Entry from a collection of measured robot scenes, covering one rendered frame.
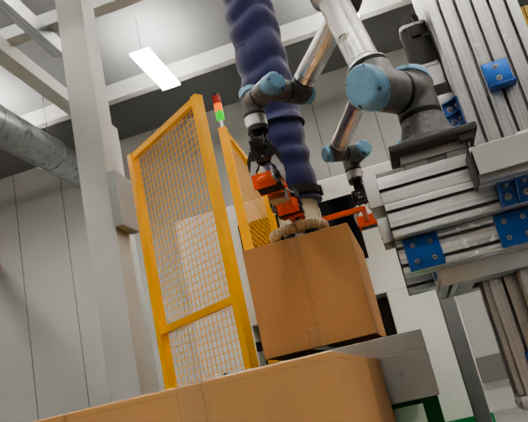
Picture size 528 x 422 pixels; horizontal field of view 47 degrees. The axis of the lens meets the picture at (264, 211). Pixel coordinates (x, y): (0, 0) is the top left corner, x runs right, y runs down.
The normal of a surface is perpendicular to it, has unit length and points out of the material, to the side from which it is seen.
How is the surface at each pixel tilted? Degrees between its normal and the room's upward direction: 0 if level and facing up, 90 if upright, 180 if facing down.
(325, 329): 90
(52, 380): 90
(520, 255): 90
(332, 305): 90
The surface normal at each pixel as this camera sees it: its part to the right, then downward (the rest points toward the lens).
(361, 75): -0.77, 0.12
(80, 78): -0.23, -0.24
